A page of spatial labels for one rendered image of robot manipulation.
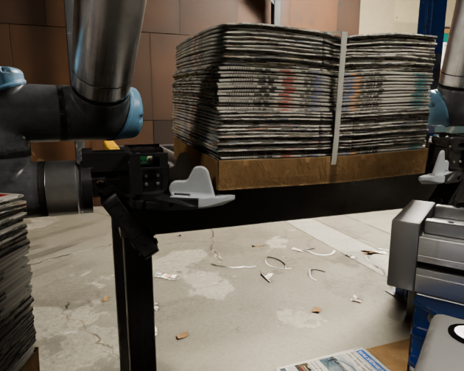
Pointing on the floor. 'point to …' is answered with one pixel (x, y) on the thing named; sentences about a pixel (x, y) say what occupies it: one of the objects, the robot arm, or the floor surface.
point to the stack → (6, 284)
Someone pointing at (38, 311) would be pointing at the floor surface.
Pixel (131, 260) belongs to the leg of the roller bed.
